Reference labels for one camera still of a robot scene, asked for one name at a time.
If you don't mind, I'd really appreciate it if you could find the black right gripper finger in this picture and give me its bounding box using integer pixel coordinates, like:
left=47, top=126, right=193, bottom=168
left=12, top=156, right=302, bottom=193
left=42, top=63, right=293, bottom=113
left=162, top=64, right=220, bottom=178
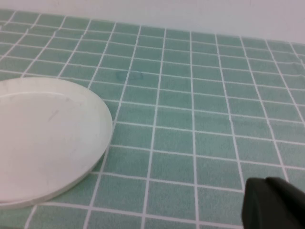
left=241, top=177, right=305, bottom=229

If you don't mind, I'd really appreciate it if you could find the white round plate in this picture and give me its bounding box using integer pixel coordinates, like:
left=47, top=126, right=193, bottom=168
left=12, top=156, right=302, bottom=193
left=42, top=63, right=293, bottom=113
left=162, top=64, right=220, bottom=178
left=0, top=76, right=113, bottom=211

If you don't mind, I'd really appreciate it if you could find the green checkered tablecloth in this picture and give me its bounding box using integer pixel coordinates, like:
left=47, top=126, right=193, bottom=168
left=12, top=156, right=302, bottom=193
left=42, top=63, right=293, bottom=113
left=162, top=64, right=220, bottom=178
left=0, top=9, right=305, bottom=229

